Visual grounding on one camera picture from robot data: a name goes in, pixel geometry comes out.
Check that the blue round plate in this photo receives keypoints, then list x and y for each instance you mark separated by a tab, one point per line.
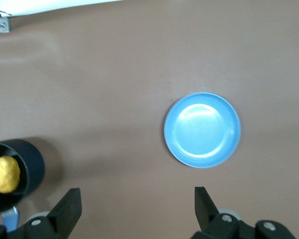
201	132

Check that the metal table edge bracket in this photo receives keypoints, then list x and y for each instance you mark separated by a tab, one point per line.
1	25

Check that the yellow potato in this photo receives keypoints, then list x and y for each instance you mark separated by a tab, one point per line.
3	174

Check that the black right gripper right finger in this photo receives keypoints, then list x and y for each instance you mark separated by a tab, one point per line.
209	219

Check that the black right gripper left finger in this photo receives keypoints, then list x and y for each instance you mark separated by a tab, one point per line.
62	216

